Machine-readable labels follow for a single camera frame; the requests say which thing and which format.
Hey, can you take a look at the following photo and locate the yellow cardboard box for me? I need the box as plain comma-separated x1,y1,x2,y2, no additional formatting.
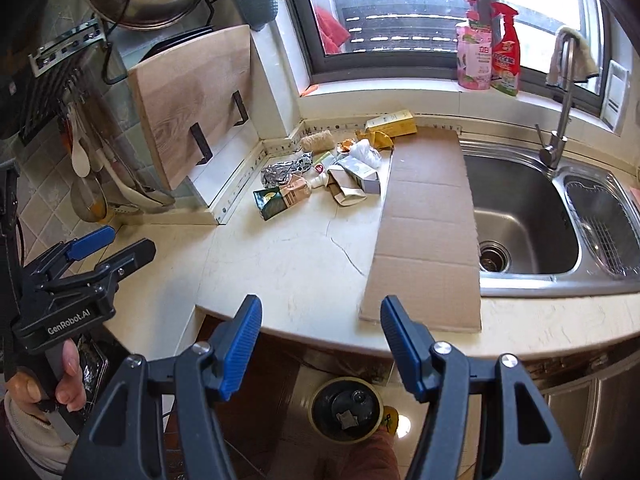
365,109,418,138

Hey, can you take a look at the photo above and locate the beige cloth on faucet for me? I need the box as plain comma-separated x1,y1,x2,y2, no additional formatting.
546,25,599,86

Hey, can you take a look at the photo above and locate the black board holder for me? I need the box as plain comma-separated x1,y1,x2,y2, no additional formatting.
189,91,250,167

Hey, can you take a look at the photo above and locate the brown paper bag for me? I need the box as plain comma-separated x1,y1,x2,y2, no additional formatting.
326,166,368,207

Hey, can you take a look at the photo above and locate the dark green packet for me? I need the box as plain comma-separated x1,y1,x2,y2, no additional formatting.
252,187,288,222

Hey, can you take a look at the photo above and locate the white plastic spoon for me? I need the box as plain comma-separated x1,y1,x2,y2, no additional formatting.
71,105,91,177

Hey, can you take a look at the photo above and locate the beige scrubbing roll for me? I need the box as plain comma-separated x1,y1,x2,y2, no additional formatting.
300,130,335,153

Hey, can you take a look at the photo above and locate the perforated metal rail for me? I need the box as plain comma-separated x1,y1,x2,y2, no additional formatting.
29,16,106,78

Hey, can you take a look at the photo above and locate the flat cardboard sheet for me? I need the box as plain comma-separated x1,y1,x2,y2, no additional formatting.
358,127,482,334

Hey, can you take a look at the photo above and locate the white wall outlet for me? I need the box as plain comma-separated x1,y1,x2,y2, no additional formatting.
600,59,631,131

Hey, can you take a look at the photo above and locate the steel wire drain basket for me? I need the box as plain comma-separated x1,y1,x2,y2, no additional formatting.
565,175,640,281

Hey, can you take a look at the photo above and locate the white plastic bag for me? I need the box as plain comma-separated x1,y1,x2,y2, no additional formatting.
348,139,383,168

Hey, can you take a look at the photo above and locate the pink pump bottle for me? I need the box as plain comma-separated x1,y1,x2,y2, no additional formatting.
455,0,493,92

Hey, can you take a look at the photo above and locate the wooden cutting board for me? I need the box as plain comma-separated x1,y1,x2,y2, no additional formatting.
127,24,258,192

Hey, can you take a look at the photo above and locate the dark window frame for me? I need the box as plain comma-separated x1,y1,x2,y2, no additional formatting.
275,0,613,111

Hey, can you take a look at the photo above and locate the crinkled foil sheet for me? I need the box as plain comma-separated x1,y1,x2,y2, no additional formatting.
75,335,108,411

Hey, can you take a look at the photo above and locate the white ladle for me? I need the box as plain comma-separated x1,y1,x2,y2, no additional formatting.
115,150,176,208

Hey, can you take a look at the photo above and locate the person's left forearm white sleeve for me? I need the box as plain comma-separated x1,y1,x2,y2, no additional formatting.
0,395,76,480

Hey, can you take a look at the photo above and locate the silver foil wrapper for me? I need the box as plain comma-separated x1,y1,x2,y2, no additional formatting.
261,161,297,190

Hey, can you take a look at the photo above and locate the steel ladle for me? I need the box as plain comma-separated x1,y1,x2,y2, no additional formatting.
70,175,108,223

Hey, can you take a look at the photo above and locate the person's left hand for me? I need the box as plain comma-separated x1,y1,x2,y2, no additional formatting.
6,337,88,413

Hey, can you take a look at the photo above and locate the teal utensil holder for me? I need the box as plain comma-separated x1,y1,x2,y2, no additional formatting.
232,0,277,32

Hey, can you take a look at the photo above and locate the red spray bottle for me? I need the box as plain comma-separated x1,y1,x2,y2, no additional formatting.
489,1,522,98

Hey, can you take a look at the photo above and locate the pink carton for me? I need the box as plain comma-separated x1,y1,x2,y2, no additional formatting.
277,172,321,206

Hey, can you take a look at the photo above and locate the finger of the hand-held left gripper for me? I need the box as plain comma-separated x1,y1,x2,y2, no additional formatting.
37,238,157,306
22,226,117,286

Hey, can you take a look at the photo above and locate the small white box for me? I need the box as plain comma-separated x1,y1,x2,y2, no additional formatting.
340,155,383,196

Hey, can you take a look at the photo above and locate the yellow wrapper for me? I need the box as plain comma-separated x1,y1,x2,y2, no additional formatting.
355,129,396,151

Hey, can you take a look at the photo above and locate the stainless steel sink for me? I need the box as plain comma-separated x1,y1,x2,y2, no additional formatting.
457,137,640,298

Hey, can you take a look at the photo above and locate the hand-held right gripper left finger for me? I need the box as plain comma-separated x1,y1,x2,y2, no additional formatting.
62,294,263,480

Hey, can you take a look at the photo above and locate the red cloth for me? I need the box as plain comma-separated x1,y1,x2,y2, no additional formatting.
315,6,352,56

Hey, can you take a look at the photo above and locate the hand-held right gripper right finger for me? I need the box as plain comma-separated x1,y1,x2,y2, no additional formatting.
380,296,581,480

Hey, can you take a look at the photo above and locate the steel faucet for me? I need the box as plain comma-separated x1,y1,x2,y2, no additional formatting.
535,27,581,171

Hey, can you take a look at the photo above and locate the round yellow-rimmed bin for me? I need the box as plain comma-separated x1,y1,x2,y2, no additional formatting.
309,377,386,443

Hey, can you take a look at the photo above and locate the person's leg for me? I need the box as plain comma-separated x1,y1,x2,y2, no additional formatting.
320,430,401,480

